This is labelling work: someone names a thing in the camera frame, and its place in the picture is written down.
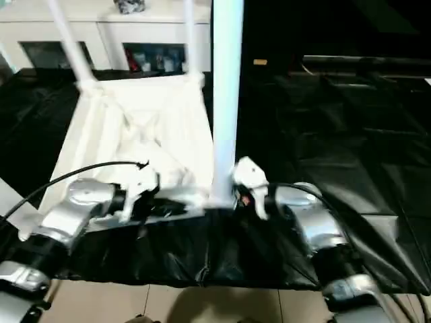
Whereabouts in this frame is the white plastic table top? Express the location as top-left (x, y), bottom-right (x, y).
top-left (18, 71), bottom-right (237, 242)

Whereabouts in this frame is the white plastic table leg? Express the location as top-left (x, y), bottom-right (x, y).
top-left (209, 0), bottom-right (246, 209)
top-left (181, 0), bottom-right (206, 84)
top-left (0, 176), bottom-right (42, 242)
top-left (46, 0), bottom-right (101, 94)

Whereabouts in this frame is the black mat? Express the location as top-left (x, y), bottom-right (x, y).
top-left (0, 65), bottom-right (431, 297)

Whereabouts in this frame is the dark robot foot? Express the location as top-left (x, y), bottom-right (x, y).
top-left (127, 314), bottom-right (160, 323)

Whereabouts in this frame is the black box with beige label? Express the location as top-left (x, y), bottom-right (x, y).
top-left (242, 0), bottom-right (306, 81)

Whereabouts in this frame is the white cabinet with glass doors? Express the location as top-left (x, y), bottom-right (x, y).
top-left (0, 0), bottom-right (213, 74)

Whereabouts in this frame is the black television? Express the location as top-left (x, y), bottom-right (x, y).
top-left (302, 0), bottom-right (431, 74)

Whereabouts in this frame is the clear bag on cabinet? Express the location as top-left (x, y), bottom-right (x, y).
top-left (113, 0), bottom-right (148, 15)

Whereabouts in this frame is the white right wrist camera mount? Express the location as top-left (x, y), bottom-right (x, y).
top-left (230, 155), bottom-right (271, 222)

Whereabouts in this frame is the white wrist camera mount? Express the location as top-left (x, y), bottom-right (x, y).
top-left (230, 155), bottom-right (271, 222)
top-left (117, 164), bottom-right (162, 223)

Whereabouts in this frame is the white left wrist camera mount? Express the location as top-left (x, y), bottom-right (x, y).
top-left (117, 164), bottom-right (162, 223)

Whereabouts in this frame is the black left wrist camera cable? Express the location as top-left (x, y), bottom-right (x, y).
top-left (0, 160), bottom-right (151, 223)

